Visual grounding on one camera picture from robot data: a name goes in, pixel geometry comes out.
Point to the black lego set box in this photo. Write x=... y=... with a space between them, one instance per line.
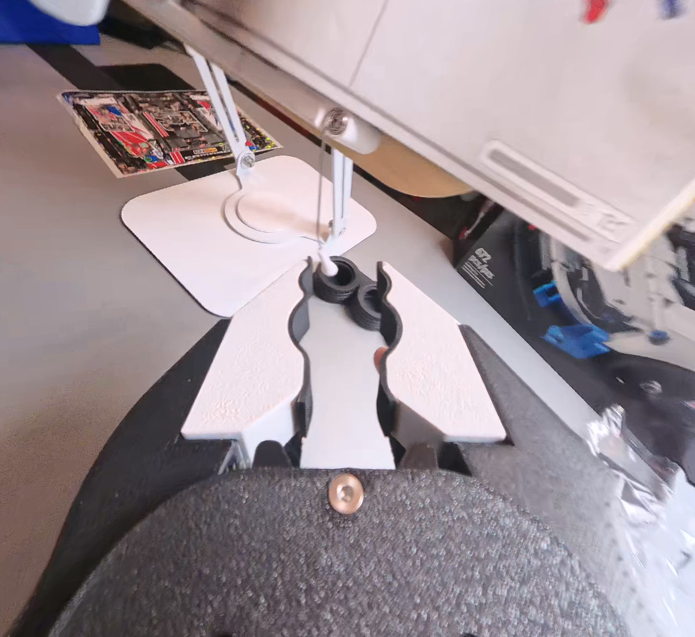
x=488 y=262

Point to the colourful sticker sheet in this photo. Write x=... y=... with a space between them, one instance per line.
x=135 y=132

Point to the lego instruction booklet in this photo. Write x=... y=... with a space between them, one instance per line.
x=461 y=78

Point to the person's right hand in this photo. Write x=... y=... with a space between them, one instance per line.
x=381 y=359

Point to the blue plastic bin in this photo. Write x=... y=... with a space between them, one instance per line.
x=32 y=29

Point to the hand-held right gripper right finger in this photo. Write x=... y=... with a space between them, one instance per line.
x=445 y=376

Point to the small black rubber tyre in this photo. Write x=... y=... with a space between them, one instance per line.
x=365 y=317
x=326 y=289

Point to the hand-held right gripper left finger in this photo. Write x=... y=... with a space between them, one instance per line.
x=244 y=376

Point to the empty clear plastic bag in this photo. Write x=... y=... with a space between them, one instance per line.
x=640 y=485

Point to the white book stand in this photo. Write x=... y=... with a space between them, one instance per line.
x=190 y=224

